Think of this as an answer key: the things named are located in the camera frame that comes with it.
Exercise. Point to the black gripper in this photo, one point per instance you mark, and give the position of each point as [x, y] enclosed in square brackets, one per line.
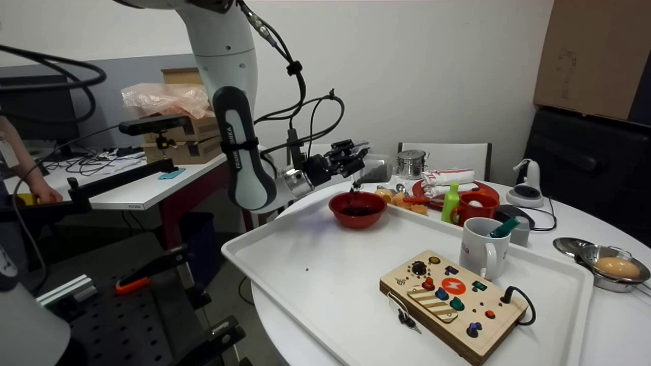
[319, 170]

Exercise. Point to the person's forearm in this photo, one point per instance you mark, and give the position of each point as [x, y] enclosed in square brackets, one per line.
[17, 154]

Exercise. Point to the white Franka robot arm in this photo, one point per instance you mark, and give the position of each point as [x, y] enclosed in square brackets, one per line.
[234, 103]

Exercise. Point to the red bowl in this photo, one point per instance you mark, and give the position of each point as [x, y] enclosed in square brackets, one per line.
[358, 213]

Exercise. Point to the person's hand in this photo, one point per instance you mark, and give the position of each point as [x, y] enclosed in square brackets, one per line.
[48, 193]

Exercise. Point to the yellow toy food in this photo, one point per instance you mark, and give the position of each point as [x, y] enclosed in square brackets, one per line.
[384, 195]

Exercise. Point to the clear glass jar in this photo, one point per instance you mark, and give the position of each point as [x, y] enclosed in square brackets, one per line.
[411, 166]

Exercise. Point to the orange toy food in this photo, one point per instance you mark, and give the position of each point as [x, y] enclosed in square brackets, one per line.
[411, 204]

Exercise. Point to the green squeeze bottle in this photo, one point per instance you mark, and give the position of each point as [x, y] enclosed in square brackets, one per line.
[450, 204]

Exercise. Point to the red cup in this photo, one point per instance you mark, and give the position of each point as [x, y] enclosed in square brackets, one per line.
[479, 205]

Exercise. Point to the white plastic tray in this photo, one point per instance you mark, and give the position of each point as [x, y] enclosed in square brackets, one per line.
[318, 298]

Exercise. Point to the small cardboard box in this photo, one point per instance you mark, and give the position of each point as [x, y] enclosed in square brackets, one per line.
[200, 142]

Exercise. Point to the white Mila mug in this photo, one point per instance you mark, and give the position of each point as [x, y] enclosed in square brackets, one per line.
[479, 250]

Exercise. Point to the green marker pen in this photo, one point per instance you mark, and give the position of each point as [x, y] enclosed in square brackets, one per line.
[503, 229]

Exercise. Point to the wooden busy board toy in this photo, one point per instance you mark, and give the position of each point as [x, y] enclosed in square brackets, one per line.
[448, 305]

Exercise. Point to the white round desk device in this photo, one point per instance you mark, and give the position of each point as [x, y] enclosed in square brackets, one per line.
[526, 193]

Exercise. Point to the teal flat tool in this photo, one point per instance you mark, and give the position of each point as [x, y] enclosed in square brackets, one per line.
[172, 174]

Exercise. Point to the small grey cup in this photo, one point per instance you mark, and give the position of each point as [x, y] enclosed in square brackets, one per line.
[521, 230]

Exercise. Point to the pink plastic bag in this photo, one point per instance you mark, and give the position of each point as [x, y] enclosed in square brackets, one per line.
[166, 101]

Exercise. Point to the white desk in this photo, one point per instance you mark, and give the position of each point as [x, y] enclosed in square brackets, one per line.
[128, 193]

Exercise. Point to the black and orange clamp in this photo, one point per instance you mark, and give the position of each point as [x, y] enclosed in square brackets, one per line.
[153, 266]

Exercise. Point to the black cabinet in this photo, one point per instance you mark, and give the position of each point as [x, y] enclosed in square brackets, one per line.
[596, 170]

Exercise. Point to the metal strainer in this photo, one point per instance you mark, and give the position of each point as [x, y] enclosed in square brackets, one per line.
[580, 249]

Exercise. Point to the large cardboard box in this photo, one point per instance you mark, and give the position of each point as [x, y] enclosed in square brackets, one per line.
[591, 53]

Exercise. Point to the black perforated workbench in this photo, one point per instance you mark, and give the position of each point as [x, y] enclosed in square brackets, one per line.
[128, 325]

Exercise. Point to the beige egg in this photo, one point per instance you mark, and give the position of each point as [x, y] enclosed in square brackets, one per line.
[614, 266]

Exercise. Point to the black monitor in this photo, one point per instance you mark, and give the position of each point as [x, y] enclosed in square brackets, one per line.
[37, 112]

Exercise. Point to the white rounded cover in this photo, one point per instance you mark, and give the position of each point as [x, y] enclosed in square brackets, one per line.
[27, 325]

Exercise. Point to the black stereo camera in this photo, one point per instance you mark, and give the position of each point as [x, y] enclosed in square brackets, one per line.
[155, 124]

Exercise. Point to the black camera mount beam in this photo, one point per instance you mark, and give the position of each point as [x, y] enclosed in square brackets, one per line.
[119, 181]

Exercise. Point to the aluminium rail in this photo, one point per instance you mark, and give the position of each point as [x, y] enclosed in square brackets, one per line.
[64, 289]

